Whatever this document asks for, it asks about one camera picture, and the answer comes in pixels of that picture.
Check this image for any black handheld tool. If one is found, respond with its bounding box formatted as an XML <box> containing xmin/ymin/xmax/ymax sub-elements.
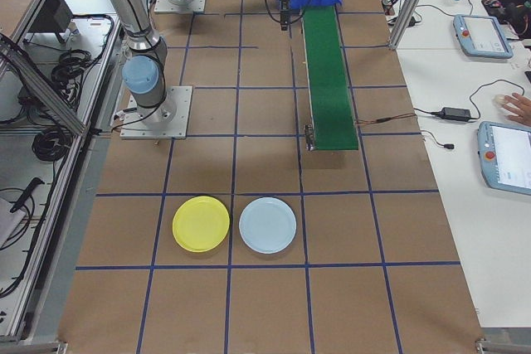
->
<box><xmin>8</xmin><ymin>177</ymin><xmax>46</xmax><ymax>213</ymax></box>

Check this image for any V-shaped aluminium bar frame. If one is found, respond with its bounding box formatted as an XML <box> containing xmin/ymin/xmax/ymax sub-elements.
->
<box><xmin>0</xmin><ymin>0</ymin><xmax>124</xmax><ymax>345</ymax></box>

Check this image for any red conveyor motor wire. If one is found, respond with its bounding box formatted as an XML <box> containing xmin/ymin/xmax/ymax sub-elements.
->
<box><xmin>355</xmin><ymin>113</ymin><xmax>417</xmax><ymax>125</ymax></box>

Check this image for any black barrel plug lead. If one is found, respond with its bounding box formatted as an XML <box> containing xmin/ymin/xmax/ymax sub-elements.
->
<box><xmin>419</xmin><ymin>129</ymin><xmax>455</xmax><ymax>151</ymax></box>

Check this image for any black electronics box with wires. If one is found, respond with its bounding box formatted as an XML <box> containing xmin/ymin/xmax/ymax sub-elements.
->
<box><xmin>480</xmin><ymin>0</ymin><xmax>528</xmax><ymax>42</ymax></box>

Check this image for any white cloth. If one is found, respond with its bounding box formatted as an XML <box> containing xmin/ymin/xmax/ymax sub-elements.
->
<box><xmin>0</xmin><ymin>197</ymin><xmax>31</xmax><ymax>250</ymax></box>

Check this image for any operator bare hand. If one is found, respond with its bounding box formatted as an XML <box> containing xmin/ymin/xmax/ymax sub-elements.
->
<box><xmin>504</xmin><ymin>95</ymin><xmax>531</xmax><ymax>126</ymax></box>

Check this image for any green conveyor belt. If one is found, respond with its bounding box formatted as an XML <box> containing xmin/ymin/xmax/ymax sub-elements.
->
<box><xmin>300</xmin><ymin>4</ymin><xmax>360</xmax><ymax>153</ymax></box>

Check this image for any black cable coil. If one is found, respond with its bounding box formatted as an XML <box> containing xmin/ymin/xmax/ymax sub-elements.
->
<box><xmin>51</xmin><ymin>49</ymin><xmax>93</xmax><ymax>86</ymax></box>
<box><xmin>32</xmin><ymin>128</ymin><xmax>72</xmax><ymax>163</ymax></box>

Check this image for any white work desk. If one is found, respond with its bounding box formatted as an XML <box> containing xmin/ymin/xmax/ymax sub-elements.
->
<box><xmin>367</xmin><ymin>0</ymin><xmax>531</xmax><ymax>330</ymax></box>

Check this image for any light blue round plate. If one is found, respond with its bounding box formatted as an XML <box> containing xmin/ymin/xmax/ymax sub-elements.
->
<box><xmin>238</xmin><ymin>196</ymin><xmax>298</xmax><ymax>255</ymax></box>

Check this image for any aluminium profile post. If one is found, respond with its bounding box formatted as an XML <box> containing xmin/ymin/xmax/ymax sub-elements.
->
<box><xmin>387</xmin><ymin>0</ymin><xmax>441</xmax><ymax>51</ymax></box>

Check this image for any light blue teach pendant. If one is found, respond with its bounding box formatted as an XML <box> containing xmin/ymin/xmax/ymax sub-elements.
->
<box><xmin>451</xmin><ymin>13</ymin><xmax>514</xmax><ymax>59</ymax></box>
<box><xmin>475</xmin><ymin>120</ymin><xmax>531</xmax><ymax>196</ymax></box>

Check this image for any yellow round plate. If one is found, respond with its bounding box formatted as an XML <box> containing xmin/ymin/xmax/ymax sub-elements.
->
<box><xmin>172</xmin><ymin>195</ymin><xmax>231</xmax><ymax>254</ymax></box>

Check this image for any dark equipment box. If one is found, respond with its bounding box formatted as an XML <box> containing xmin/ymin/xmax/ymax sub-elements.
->
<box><xmin>27</xmin><ymin>0</ymin><xmax>76</xmax><ymax>35</ymax></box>

